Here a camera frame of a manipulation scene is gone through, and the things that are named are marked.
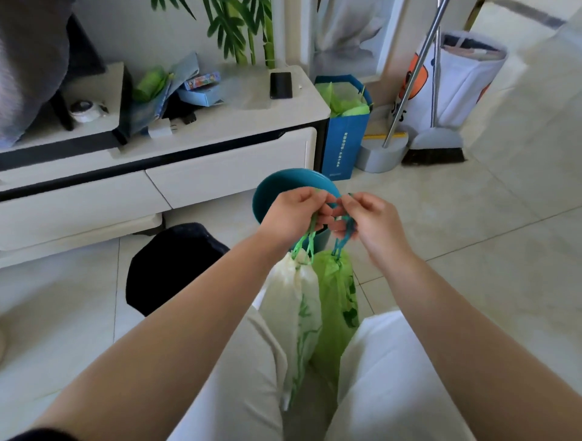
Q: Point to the person's right hand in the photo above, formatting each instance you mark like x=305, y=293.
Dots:
x=377, y=231

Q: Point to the person's left hand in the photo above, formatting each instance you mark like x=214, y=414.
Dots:
x=284, y=218

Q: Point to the person's left fingers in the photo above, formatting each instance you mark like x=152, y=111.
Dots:
x=313, y=200

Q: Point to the person's right fingers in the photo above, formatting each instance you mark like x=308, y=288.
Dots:
x=357, y=204

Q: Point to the person's left forearm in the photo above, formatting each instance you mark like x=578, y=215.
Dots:
x=172, y=336

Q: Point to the person's right forearm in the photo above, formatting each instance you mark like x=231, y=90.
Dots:
x=473, y=354

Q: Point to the teal plastic bin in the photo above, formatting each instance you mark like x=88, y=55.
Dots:
x=277, y=186

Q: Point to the blue paper shopping bag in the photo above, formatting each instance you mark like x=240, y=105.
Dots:
x=343, y=141

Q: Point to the short white cabinet drawer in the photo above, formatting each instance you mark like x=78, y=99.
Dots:
x=232, y=168

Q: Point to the grey broom with dark bristles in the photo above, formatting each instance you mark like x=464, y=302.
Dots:
x=434, y=145

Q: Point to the crumpled light green plastic bags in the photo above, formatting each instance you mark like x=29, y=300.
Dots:
x=343, y=102

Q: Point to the white and black TV cabinet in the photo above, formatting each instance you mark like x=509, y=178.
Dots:
x=236, y=122

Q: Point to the black smartphone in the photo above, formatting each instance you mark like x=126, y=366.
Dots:
x=281, y=85

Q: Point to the clear plastic sheet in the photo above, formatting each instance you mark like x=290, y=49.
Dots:
x=245, y=88

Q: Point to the black adapter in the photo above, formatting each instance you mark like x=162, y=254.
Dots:
x=188, y=117

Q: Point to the light blue box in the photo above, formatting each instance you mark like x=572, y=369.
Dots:
x=200, y=96

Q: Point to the white tote bag orange print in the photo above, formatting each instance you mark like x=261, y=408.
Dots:
x=459, y=86

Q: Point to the black round stool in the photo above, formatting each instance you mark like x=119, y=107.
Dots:
x=168, y=268

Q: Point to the colourful small box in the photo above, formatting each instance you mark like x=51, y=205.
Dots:
x=203, y=81

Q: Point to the white charger plug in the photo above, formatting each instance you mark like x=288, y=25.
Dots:
x=161, y=128

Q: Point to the white framed picture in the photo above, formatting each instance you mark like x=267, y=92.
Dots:
x=350, y=32

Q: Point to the person's white trousers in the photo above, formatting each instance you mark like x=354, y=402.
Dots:
x=391, y=386

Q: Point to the blue paper folder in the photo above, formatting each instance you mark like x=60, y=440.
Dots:
x=182, y=68

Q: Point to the green bamboo plant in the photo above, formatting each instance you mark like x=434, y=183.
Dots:
x=236, y=27

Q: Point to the green packet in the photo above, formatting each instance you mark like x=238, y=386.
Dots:
x=149, y=84

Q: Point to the gold metal furniture leg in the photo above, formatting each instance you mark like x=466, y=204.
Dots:
x=473, y=13

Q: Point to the long white cabinet drawer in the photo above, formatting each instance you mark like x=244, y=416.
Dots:
x=77, y=209

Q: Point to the grey cloth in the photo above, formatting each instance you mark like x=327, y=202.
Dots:
x=27, y=59

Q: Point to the person's black sleeve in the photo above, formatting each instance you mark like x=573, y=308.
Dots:
x=43, y=435

